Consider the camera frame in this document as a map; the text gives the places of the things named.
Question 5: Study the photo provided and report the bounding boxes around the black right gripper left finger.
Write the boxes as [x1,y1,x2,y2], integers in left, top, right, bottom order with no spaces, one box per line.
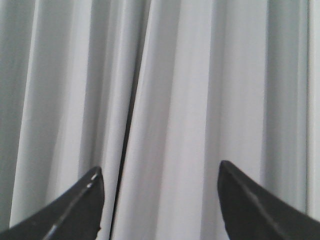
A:
[0,166,104,240]

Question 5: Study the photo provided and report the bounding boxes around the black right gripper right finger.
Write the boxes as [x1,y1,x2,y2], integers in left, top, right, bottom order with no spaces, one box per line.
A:
[217,160,320,240]

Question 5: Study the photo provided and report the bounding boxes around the grey pleated curtain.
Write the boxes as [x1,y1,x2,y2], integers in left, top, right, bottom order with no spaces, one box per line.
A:
[0,0,320,240]

